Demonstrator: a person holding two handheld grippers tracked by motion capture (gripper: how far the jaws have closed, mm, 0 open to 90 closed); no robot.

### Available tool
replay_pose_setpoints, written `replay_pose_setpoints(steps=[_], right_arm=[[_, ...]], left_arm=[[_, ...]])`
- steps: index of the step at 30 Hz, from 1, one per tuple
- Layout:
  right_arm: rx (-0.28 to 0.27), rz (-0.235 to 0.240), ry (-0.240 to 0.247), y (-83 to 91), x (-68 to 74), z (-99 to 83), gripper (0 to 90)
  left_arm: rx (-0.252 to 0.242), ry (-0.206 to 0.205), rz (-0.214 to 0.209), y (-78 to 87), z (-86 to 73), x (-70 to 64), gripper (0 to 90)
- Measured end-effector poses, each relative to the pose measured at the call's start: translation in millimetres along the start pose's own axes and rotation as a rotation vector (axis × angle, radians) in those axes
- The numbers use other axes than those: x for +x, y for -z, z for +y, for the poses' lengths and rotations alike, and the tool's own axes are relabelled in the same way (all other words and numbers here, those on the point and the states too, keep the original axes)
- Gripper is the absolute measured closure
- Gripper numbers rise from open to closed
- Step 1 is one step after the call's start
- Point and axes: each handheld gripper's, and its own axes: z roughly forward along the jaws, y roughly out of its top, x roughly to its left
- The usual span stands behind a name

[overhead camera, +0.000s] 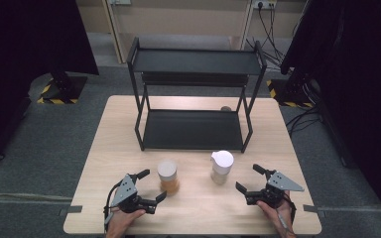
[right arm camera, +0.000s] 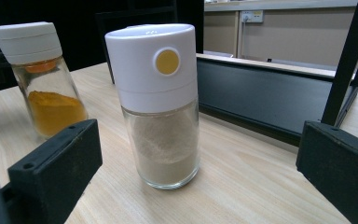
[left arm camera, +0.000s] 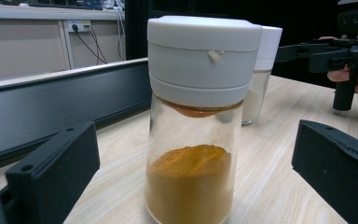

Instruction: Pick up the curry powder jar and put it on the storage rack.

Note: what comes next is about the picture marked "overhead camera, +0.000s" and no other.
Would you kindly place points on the person's right hand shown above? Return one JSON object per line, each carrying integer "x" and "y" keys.
{"x": 276, "y": 216}

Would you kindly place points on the white wall socket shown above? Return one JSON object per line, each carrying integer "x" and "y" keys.
{"x": 264, "y": 4}

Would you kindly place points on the dark curtain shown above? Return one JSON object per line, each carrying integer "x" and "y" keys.
{"x": 360, "y": 66}
{"x": 20, "y": 66}

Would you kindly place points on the small round brown disc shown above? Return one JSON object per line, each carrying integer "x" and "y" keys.
{"x": 226, "y": 108}

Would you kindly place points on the orange spice jar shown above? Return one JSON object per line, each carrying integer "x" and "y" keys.
{"x": 168, "y": 177}

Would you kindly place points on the white framed panel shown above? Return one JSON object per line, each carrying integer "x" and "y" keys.
{"x": 113, "y": 33}

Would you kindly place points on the beige spice jar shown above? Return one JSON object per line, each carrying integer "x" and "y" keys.
{"x": 222, "y": 165}

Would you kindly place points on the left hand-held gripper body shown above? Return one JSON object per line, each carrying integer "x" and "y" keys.
{"x": 124, "y": 191}

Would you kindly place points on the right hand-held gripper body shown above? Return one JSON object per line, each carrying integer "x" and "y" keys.
{"x": 278, "y": 183}

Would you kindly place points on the black metal two-tier rack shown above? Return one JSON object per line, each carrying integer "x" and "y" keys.
{"x": 191, "y": 129}

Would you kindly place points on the person's left hand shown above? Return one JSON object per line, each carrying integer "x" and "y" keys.
{"x": 120, "y": 221}

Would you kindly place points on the black stand base, striped tape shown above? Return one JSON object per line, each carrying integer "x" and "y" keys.
{"x": 294, "y": 94}
{"x": 64, "y": 89}

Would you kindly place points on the grey tape strip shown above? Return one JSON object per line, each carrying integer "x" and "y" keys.
{"x": 312, "y": 209}
{"x": 70, "y": 210}

